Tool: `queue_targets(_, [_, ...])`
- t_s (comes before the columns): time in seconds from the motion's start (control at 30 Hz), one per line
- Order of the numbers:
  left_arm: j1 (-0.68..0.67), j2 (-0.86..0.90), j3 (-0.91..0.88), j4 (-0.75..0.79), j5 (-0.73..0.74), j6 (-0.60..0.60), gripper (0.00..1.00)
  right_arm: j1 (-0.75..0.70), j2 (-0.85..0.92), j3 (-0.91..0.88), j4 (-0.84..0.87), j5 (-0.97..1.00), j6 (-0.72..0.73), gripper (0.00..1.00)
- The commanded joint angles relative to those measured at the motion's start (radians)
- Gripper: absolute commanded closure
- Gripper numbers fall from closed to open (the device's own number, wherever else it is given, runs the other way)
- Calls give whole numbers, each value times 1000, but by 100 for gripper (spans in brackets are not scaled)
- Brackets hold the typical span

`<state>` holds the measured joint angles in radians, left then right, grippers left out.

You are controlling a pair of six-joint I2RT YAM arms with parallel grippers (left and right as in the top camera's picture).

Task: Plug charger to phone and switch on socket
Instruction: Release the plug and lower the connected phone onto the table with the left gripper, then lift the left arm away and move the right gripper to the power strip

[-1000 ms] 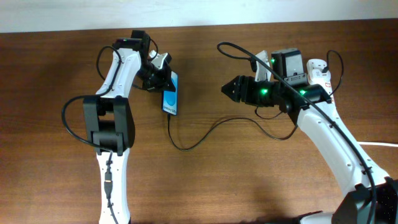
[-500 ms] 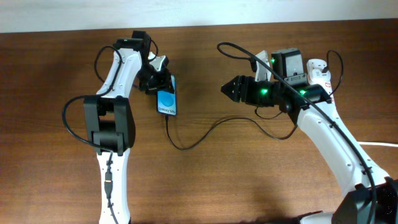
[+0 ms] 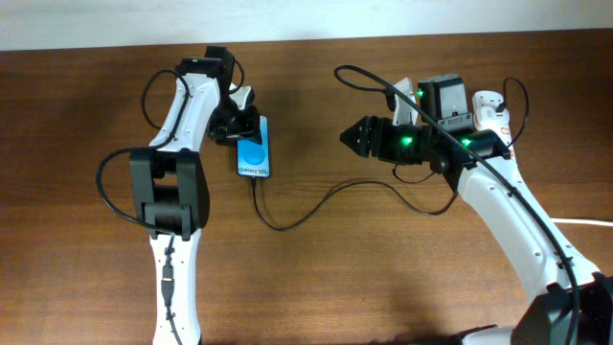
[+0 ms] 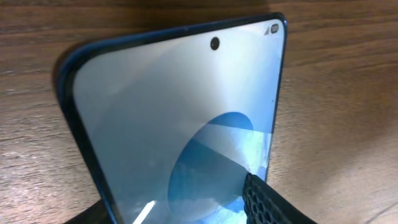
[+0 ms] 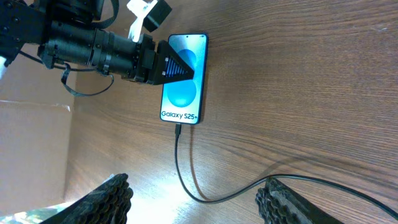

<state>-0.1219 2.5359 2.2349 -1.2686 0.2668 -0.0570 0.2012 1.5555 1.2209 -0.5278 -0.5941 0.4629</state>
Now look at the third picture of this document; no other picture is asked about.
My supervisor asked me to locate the white power strip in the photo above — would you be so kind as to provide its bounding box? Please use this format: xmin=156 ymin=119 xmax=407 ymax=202
xmin=472 ymin=90 xmax=515 ymax=160

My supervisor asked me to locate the blue Galaxy smartphone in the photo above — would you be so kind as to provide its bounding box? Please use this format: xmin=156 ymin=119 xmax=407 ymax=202
xmin=237 ymin=116 xmax=271 ymax=178

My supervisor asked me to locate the white USB charger plug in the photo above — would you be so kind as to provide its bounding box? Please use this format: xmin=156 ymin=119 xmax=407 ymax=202
xmin=473 ymin=101 xmax=510 ymax=130

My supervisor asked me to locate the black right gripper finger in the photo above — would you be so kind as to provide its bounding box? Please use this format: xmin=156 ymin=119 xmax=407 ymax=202
xmin=340 ymin=116 xmax=372 ymax=139
xmin=340 ymin=133 xmax=370 ymax=157

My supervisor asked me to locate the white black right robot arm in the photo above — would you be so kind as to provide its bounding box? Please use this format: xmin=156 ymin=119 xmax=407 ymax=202
xmin=340 ymin=74 xmax=612 ymax=344

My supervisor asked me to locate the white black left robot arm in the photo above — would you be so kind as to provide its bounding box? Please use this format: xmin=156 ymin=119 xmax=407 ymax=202
xmin=129 ymin=46 xmax=262 ymax=344

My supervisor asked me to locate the black USB charging cable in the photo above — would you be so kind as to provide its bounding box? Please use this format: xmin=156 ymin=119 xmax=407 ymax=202
xmin=250 ymin=77 xmax=531 ymax=233

